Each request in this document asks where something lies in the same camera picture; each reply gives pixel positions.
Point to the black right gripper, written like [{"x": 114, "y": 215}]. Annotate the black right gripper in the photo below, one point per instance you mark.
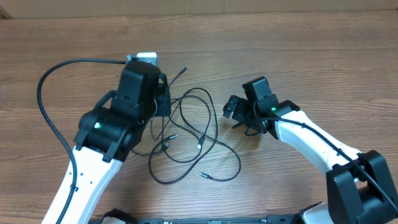
[{"x": 234, "y": 107}]

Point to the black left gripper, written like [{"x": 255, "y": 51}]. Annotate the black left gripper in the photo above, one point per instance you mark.
[{"x": 162, "y": 101}]

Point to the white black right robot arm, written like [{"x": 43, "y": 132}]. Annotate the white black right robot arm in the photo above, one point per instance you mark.
[{"x": 359, "y": 185}]

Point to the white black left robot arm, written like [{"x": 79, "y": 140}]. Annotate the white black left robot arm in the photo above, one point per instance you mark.
[{"x": 105, "y": 137}]

